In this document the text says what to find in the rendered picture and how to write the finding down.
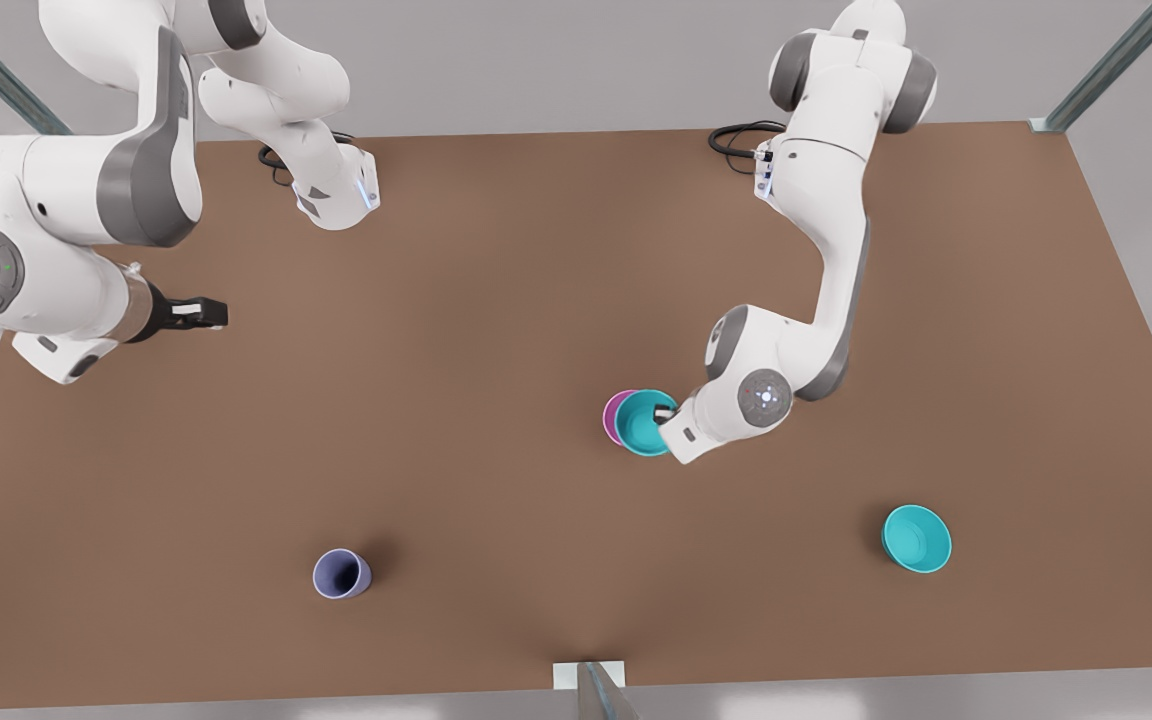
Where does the teal blue bowl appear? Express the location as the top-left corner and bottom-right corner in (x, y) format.
(614, 389), (683, 459)
(881, 504), (954, 575)

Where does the pink bowl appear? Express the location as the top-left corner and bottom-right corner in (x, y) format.
(602, 390), (642, 447)

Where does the lavender purple cup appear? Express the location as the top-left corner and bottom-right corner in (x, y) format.
(312, 548), (374, 601)

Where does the black cable loop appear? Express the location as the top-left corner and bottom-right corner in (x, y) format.
(707, 120), (789, 177)
(257, 130), (358, 189)

